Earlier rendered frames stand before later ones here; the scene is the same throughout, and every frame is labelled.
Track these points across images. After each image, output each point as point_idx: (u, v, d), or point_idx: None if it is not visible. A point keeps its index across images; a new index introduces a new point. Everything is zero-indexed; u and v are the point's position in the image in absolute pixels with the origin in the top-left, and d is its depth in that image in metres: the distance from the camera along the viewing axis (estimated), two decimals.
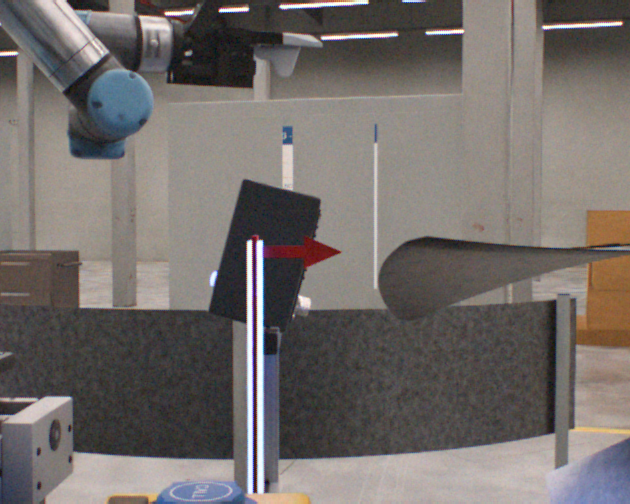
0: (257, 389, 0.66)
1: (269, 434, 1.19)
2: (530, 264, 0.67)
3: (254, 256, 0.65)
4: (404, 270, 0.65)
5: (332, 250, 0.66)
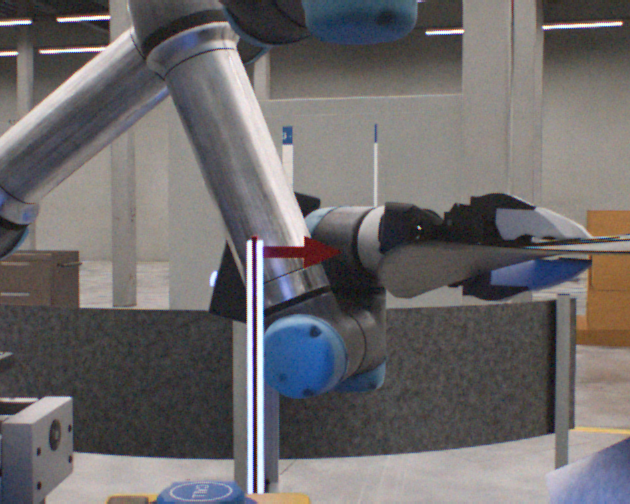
0: (257, 389, 0.66)
1: (269, 434, 1.19)
2: (529, 255, 0.67)
3: (254, 256, 0.65)
4: (404, 261, 0.65)
5: (332, 250, 0.66)
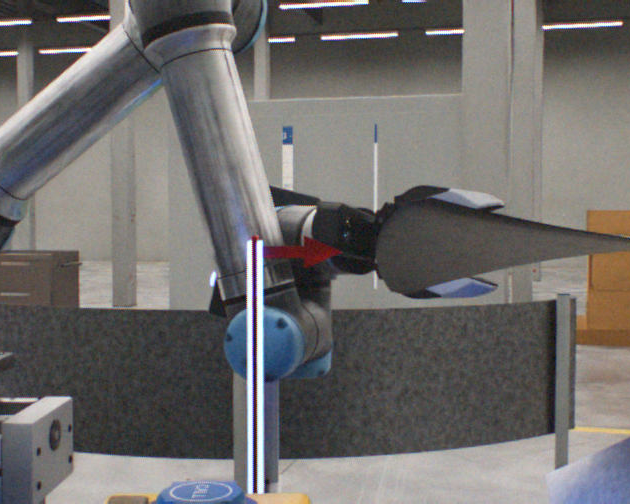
0: (257, 389, 0.66)
1: (269, 434, 1.19)
2: (529, 245, 0.67)
3: (254, 256, 0.65)
4: (404, 235, 0.65)
5: (332, 250, 0.66)
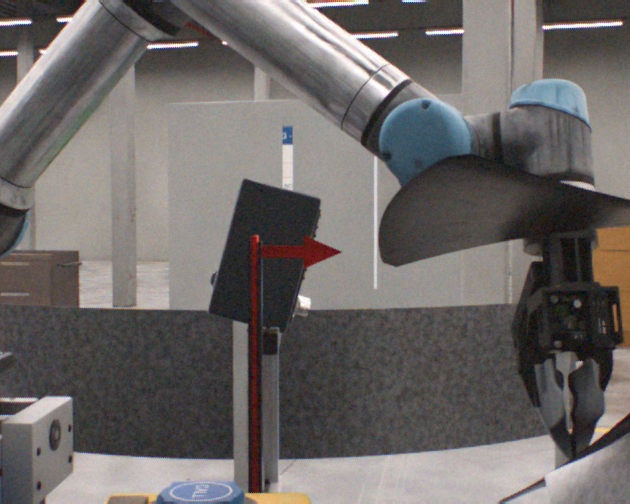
0: (257, 389, 0.66)
1: (269, 434, 1.19)
2: None
3: (254, 256, 0.65)
4: None
5: (332, 250, 0.66)
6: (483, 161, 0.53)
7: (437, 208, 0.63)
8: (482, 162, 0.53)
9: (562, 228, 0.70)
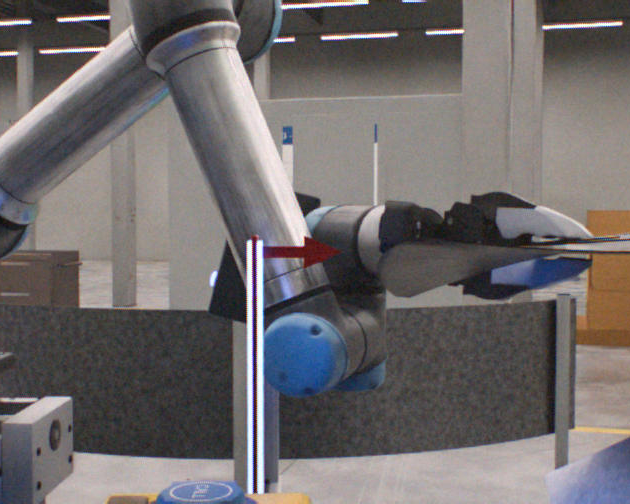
0: (257, 389, 0.66)
1: (269, 434, 1.19)
2: None
3: (254, 256, 0.65)
4: None
5: (332, 250, 0.66)
6: (441, 241, 0.57)
7: (423, 263, 0.67)
8: (440, 242, 0.57)
9: (558, 253, 0.72)
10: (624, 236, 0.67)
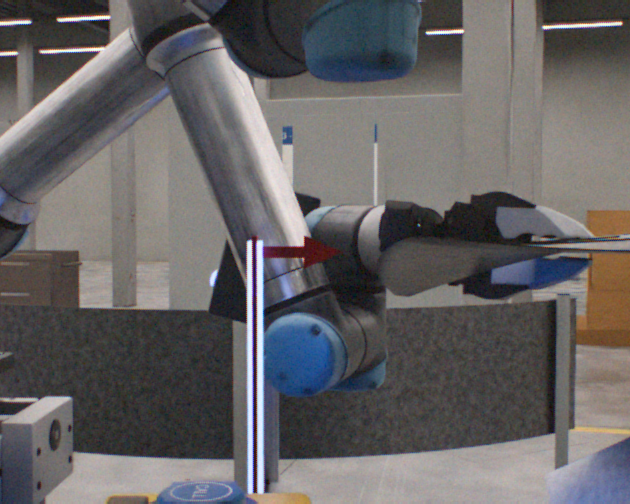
0: (257, 389, 0.66)
1: (269, 434, 1.19)
2: None
3: (254, 256, 0.65)
4: None
5: (332, 250, 0.66)
6: (441, 238, 0.57)
7: (423, 261, 0.67)
8: (440, 239, 0.57)
9: (557, 253, 0.72)
10: (624, 236, 0.67)
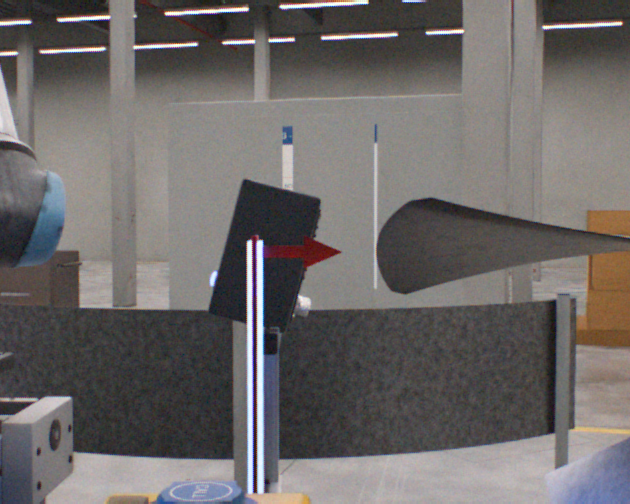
0: (257, 389, 0.66)
1: (269, 434, 1.19)
2: None
3: (254, 256, 0.65)
4: None
5: (332, 250, 0.66)
6: (444, 203, 0.57)
7: (423, 243, 0.67)
8: (443, 204, 0.57)
9: (557, 255, 0.72)
10: None
